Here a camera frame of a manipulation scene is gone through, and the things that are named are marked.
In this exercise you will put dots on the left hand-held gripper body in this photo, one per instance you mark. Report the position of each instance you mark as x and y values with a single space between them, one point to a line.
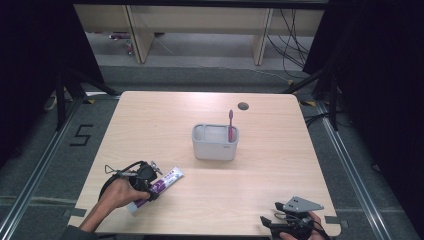
145 173

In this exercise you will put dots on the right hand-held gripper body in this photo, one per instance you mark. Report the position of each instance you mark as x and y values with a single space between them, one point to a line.
295 218

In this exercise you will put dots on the purple and white toothpaste tube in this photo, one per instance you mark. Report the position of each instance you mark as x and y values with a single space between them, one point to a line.
165 181

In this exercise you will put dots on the grey toothbrush holder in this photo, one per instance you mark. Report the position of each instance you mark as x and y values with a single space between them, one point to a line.
215 150

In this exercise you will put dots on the pink toothbrush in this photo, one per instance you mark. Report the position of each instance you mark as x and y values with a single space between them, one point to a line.
230 130

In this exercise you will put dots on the person's left hand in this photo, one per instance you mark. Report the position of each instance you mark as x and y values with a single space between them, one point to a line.
118 195

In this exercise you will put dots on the person's right hand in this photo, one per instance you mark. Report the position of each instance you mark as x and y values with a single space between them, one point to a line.
316 230

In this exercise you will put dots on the silver metal clip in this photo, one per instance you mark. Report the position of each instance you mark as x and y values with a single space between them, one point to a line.
111 171

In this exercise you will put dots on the grey tape piece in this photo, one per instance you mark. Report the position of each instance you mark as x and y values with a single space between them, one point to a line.
76 212
335 220

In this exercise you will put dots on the black metal stand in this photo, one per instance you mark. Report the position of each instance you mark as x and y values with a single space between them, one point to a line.
333 103
60 100

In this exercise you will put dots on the dark object under desk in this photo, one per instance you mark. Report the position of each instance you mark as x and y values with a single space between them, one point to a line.
119 35

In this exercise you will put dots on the dark curtain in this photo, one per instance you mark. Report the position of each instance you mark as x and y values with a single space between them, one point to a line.
30 66
383 83

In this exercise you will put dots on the beige wooden desk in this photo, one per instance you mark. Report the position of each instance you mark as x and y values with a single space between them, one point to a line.
200 20

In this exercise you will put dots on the aluminium floor rail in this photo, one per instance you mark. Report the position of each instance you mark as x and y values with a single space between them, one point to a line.
349 166
41 166

